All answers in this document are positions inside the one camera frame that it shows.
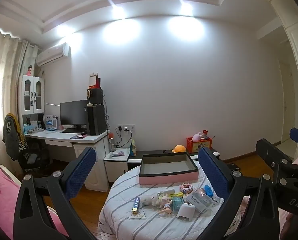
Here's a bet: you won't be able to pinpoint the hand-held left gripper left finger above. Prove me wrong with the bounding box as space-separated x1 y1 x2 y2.
13 146 97 240

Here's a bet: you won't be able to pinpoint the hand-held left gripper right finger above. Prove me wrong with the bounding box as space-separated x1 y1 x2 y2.
198 147 281 240

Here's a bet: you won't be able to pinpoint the pink block doughnut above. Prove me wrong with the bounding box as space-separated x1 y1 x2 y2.
180 183 194 194

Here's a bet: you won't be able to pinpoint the clear plastic case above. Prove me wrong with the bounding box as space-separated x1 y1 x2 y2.
185 189 214 213

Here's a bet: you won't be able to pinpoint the pink box with black rim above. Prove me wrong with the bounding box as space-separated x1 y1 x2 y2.
139 151 199 185

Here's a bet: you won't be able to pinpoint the teal tape dispenser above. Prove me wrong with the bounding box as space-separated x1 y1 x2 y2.
171 196 184 208

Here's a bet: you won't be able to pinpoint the white rounded device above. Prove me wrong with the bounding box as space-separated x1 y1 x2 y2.
176 203 196 222

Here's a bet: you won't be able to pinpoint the small blonde doll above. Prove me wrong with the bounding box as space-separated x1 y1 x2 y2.
157 195 173 215

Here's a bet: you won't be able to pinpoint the yellow and blue toy bus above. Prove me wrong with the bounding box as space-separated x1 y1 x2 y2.
130 197 141 217

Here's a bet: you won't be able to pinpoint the white plush elephant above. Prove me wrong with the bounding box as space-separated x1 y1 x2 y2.
140 195 154 207

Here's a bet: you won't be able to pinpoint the red printed crate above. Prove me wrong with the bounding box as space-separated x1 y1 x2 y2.
186 137 213 155

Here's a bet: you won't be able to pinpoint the white desk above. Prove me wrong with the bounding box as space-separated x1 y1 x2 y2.
24 129 110 193

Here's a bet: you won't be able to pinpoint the white nightstand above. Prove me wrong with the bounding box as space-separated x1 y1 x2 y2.
104 150 132 183

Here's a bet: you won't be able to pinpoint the black keyboard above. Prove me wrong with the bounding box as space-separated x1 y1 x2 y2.
62 128 87 134

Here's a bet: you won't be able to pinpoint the black office chair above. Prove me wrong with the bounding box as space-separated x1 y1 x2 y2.
2 114 29 159
4 114 50 173

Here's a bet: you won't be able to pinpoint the black computer tower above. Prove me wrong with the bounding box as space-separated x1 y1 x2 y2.
87 104 107 135

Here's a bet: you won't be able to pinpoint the blue card stand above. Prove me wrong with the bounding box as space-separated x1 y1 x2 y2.
46 115 57 130

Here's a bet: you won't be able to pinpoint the black computer monitor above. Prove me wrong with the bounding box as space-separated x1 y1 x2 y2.
60 100 89 130

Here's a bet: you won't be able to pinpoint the black speaker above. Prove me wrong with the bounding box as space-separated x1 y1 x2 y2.
87 89 104 105

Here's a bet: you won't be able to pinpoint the pink blanket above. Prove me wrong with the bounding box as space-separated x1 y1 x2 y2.
0 156 69 240

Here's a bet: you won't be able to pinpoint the red and white calendar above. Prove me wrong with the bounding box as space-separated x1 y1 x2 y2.
88 72 101 90

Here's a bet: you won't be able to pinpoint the white glass-door cabinet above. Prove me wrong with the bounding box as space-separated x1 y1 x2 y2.
18 75 45 117

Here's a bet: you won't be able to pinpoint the beige curtain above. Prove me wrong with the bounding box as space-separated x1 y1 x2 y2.
0 26 37 160

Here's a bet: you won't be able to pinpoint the white air conditioner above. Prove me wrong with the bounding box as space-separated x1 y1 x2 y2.
37 42 71 67

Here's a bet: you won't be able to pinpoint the ceiling spotlight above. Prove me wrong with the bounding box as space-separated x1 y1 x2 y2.
180 2 194 15
111 5 125 19

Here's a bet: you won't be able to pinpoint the wall power sockets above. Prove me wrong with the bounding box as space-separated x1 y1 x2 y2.
117 124 135 133

